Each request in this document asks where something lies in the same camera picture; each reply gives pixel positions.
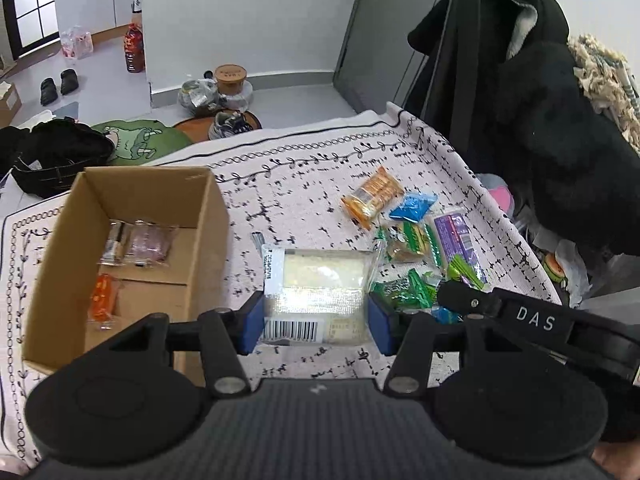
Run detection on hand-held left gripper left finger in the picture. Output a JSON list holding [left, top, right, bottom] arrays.
[[102, 290, 266, 396]]

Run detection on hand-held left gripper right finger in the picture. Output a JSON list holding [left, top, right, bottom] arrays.
[[367, 294, 493, 396]]

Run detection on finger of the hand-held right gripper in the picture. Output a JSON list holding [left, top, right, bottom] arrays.
[[437, 280, 503, 321]]

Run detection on light blue snack packet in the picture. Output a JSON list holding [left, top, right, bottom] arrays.
[[430, 305, 463, 326]]

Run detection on dark green snack packet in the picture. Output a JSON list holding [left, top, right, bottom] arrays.
[[370, 269, 443, 311]]

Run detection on purple snack packet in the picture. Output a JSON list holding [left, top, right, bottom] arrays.
[[432, 212, 483, 271]]

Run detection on white rice cake packet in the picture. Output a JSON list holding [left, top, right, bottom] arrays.
[[252, 232, 386, 347]]

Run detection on brown cardboard box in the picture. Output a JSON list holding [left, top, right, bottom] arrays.
[[22, 166, 231, 386]]

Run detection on clear pink snack packet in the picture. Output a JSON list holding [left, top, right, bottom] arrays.
[[122, 220, 180, 268]]

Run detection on orange cracker packet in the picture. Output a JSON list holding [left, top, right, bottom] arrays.
[[341, 166, 405, 231]]

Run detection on small orange snack packet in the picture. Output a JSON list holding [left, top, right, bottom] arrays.
[[87, 274, 123, 331]]

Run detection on white plastic bag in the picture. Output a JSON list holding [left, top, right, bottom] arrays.
[[550, 240, 596, 306]]

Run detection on hamburger toy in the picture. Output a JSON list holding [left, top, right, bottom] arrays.
[[542, 252, 568, 281]]

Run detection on pink plush item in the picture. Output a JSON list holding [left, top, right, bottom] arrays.
[[475, 174, 516, 213]]

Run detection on printed white blanket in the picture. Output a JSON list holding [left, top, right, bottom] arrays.
[[0, 101, 563, 466]]

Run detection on black coat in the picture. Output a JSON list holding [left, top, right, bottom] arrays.
[[407, 0, 640, 256]]

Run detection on grey sneaker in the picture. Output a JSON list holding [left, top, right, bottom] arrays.
[[208, 111, 251, 140]]

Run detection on brown round floor mat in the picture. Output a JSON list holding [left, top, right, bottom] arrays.
[[175, 109, 263, 143]]

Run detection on green frog floor mat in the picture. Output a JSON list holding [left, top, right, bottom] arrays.
[[90, 119, 193, 167]]

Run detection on clear plastic container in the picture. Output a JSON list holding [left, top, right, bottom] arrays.
[[220, 80, 255, 113]]

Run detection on clear plastic trash bag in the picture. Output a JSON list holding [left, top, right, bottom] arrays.
[[178, 79, 219, 110]]

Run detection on black chair backrest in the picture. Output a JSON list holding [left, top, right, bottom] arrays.
[[420, 0, 501, 141]]

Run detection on brown instant noodle cup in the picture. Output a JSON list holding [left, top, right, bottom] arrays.
[[214, 64, 249, 96]]

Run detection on beige shaggy cloth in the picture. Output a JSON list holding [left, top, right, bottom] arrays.
[[567, 35, 640, 153]]

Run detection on black pants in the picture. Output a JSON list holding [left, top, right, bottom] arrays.
[[0, 117, 116, 198]]

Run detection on grey metal cabinet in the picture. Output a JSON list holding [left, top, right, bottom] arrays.
[[332, 0, 466, 113]]

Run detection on red oil jug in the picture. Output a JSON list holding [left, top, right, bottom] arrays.
[[123, 24, 146, 74]]

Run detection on open cardboard box with paper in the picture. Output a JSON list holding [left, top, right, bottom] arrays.
[[0, 82, 23, 128]]

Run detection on pack of water bottles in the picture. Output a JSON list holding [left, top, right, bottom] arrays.
[[60, 25, 94, 60]]

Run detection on black framed glass door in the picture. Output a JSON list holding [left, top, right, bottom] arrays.
[[0, 0, 61, 61]]

